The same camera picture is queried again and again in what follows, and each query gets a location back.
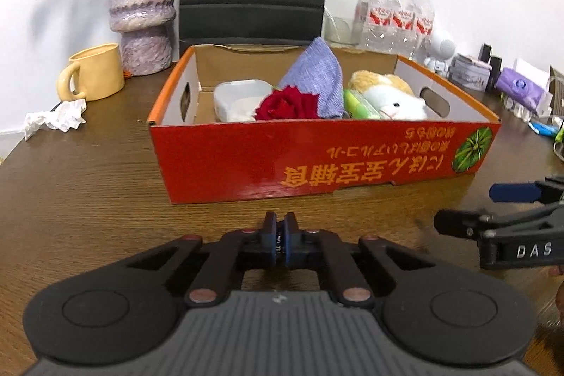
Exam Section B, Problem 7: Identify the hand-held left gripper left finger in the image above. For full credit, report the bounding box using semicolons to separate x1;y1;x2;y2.
127;211;279;309

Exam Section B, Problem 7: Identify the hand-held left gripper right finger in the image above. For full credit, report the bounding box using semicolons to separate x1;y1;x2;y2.
284;211;435;309

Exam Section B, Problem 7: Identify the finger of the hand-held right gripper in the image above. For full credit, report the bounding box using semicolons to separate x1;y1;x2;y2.
489;177;564;206
433;203;564;241

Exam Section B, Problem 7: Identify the red cardboard box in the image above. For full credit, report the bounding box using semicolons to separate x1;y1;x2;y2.
146;44;502;205

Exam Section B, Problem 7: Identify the red artificial rose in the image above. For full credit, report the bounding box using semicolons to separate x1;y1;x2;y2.
254;85;322;122

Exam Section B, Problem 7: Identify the translucent plastic container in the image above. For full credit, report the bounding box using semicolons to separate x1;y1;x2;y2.
213;78;276;123

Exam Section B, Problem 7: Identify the orange and white plush toy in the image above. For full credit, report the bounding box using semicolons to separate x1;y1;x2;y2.
348;70;428;121

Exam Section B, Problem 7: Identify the green tube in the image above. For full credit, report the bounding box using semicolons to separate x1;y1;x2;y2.
343;88;382;121

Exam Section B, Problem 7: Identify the white plastic holder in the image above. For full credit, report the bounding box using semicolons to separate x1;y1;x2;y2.
502;93;537;122

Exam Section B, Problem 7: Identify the purple tissue pack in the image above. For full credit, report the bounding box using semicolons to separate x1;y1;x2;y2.
496;67;545;108

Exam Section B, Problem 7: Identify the brown cardboard piece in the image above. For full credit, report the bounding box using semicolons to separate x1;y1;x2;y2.
548;66;564;118

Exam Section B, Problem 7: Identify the black upright clip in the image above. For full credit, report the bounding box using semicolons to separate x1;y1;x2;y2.
479;43;503;93

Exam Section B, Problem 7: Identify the round grey tin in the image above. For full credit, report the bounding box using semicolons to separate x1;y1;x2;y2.
448;53;492;92

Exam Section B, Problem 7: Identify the white astronaut figurine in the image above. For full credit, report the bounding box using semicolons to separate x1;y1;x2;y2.
424;28;458;76

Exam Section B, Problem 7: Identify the purple knitted cloth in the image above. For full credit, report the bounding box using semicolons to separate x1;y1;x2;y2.
277;37;345;120

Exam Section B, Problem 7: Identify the clear water bottle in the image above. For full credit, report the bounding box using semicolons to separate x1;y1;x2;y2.
390;0;418;56
412;0;435;60
358;0;394;51

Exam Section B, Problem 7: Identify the clear glass bowl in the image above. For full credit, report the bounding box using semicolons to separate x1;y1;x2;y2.
323;8;360;47

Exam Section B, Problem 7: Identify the yellow mug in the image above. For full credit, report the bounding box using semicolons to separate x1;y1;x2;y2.
57;43;127;103

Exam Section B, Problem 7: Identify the crumpled white tissue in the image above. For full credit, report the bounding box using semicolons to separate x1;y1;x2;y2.
24;98;88;141

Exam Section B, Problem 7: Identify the purple textured vase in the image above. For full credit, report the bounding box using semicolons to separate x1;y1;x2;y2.
108;0;177;76

